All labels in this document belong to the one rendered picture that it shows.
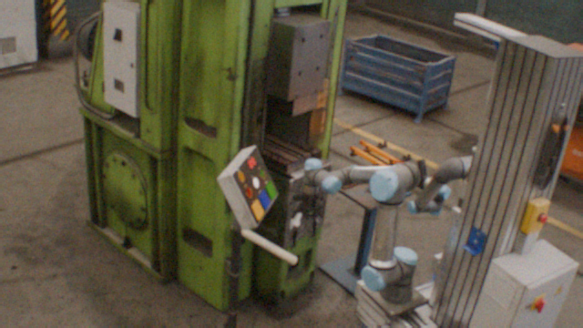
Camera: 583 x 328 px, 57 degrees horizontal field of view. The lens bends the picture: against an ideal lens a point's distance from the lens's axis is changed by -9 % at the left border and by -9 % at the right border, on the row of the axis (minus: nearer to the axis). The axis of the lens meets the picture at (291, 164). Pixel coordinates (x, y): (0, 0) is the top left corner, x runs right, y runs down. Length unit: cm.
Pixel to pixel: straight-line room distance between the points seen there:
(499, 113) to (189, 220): 210
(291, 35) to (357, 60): 423
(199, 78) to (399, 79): 401
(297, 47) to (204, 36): 50
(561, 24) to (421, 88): 416
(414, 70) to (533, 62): 473
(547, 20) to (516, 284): 841
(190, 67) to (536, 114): 188
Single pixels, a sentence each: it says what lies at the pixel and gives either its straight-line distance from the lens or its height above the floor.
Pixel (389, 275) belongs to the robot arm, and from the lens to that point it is 243.
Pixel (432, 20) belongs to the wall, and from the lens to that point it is 1143.
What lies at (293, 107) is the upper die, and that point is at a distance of 311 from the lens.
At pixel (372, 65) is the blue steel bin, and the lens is 705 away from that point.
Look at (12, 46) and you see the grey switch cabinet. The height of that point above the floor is 36.
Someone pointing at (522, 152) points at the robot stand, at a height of 166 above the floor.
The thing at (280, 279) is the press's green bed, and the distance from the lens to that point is 361.
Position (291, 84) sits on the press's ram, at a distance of 303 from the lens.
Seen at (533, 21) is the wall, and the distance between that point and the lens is 1048.
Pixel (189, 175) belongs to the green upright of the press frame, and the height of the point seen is 80.
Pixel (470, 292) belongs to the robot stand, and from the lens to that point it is 251.
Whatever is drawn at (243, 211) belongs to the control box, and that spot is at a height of 102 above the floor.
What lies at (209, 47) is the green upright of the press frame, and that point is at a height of 159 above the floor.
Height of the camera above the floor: 244
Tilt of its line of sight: 27 degrees down
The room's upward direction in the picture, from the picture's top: 6 degrees clockwise
